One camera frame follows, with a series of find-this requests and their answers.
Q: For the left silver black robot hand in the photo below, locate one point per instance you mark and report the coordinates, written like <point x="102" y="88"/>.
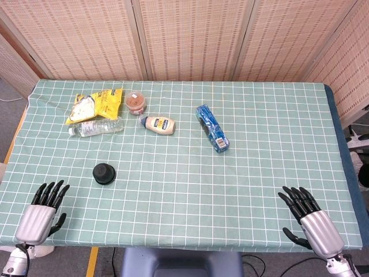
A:
<point x="36" y="225"/>

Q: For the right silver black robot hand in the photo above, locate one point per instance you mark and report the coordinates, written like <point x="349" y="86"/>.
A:
<point x="321" y="231"/>

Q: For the black round lid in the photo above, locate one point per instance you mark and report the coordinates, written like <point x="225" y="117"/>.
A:
<point x="105" y="183"/>

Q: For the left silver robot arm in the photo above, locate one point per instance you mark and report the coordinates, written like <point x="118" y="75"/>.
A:
<point x="15" y="261"/>

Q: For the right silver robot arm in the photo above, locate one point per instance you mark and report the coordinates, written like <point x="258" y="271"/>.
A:
<point x="341" y="265"/>

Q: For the yellow floor tape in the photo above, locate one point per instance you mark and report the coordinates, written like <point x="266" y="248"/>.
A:
<point x="92" y="262"/>

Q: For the black white equipment stand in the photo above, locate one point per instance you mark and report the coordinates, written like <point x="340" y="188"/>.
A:
<point x="357" y="138"/>

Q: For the clear plastic water bottle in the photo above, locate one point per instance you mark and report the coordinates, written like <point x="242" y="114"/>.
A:
<point x="95" y="127"/>

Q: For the yellow snack bag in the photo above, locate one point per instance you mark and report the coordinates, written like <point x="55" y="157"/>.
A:
<point x="106" y="101"/>

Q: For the blue grey robot torso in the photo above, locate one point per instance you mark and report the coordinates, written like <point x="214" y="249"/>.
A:
<point x="181" y="262"/>

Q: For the green checkered tablecloth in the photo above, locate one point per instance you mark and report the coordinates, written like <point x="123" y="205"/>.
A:
<point x="184" y="187"/>

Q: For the blue cookie box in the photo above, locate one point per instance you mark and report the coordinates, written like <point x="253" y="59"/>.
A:
<point x="213" y="130"/>

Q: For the clear jar with brown contents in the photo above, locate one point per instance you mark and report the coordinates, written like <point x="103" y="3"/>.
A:
<point x="135" y="102"/>

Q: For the woven folding screen panel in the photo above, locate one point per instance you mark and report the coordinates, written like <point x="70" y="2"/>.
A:
<point x="348" y="66"/>
<point x="14" y="66"/>
<point x="80" y="37"/>
<point x="190" y="37"/>
<point x="288" y="37"/>

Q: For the mayonnaise squeeze bottle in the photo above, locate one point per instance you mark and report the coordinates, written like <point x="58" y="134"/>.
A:
<point x="161" y="125"/>

